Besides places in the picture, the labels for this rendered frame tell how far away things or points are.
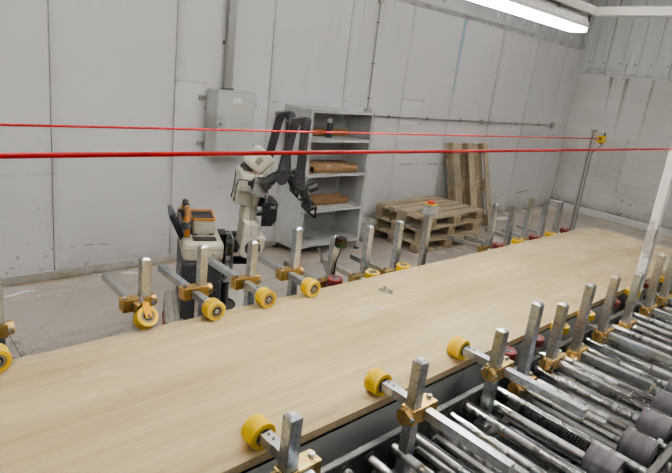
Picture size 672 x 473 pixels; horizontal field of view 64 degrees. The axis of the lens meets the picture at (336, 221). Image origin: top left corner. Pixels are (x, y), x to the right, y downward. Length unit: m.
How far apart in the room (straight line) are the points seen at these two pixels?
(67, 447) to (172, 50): 3.89
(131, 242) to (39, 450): 3.66
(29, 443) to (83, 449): 0.14
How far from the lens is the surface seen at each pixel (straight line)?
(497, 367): 2.03
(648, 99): 10.29
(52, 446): 1.66
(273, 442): 1.52
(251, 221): 3.60
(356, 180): 6.13
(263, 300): 2.32
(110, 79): 4.84
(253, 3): 5.43
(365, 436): 1.99
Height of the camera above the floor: 1.89
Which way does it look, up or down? 15 degrees down
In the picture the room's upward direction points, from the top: 7 degrees clockwise
